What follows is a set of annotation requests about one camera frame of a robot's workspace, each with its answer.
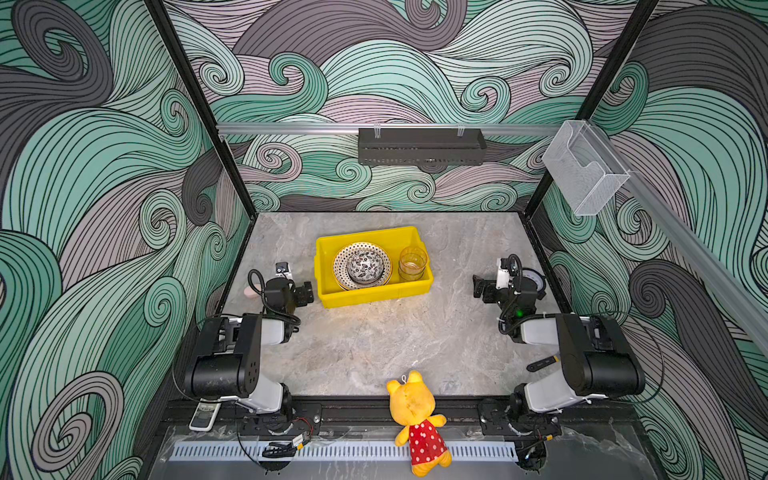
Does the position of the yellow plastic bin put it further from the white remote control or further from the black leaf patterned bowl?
the white remote control

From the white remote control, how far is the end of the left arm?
0.31 m

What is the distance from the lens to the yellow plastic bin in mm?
910

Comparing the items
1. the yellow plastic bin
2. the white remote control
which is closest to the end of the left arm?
the yellow plastic bin

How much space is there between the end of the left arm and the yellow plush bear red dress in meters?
0.34

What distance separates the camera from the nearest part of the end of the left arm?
28.7 inches

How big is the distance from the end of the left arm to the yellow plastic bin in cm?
4

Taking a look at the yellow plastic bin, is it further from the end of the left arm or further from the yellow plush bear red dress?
the yellow plush bear red dress

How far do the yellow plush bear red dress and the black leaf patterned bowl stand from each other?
1.01 feet

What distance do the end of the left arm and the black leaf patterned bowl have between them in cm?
14

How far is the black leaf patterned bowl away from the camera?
3.06 ft

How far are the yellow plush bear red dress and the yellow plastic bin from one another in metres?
0.26

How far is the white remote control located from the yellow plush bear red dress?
0.45 metres

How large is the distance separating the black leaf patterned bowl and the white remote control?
50 centimetres

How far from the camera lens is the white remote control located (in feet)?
2.38
